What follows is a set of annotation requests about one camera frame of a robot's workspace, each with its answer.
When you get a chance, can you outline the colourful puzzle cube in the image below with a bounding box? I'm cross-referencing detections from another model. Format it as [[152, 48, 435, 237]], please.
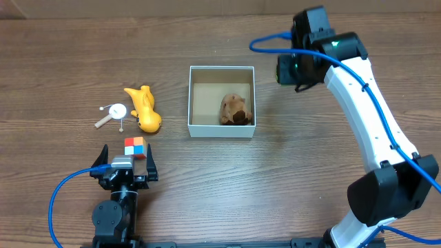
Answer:
[[124, 136, 147, 160]]

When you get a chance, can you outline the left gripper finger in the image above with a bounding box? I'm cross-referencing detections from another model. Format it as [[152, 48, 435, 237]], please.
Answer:
[[90, 144, 108, 178], [146, 143, 158, 181]]

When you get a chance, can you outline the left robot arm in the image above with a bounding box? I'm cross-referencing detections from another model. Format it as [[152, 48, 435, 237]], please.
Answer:
[[90, 145, 158, 248]]

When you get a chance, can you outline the yellow rubber whale toy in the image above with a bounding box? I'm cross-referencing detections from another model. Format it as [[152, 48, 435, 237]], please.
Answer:
[[124, 85, 162, 133]]

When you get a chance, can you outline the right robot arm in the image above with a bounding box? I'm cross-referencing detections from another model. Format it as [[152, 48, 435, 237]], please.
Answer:
[[276, 6, 439, 247]]

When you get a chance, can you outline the brown plush capybara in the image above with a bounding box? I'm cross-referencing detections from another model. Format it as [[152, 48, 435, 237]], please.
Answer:
[[220, 94, 252, 125]]

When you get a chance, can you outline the right blue cable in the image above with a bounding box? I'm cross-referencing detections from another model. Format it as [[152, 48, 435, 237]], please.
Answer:
[[248, 31, 441, 248]]

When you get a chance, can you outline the left blue cable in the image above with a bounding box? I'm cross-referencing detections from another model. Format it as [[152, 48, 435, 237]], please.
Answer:
[[47, 164, 113, 248]]

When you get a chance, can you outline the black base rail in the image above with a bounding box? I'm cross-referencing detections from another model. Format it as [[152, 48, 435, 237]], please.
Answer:
[[79, 236, 387, 248]]

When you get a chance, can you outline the white wooden rattle drum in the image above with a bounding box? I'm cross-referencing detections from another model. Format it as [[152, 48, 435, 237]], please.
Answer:
[[94, 103, 127, 133]]

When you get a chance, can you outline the white cardboard box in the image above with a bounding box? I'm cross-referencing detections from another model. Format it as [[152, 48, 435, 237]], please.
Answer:
[[187, 65, 257, 138]]

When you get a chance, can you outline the blue cable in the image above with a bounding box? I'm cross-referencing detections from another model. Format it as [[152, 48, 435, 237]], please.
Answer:
[[248, 31, 441, 248], [47, 164, 113, 248]]

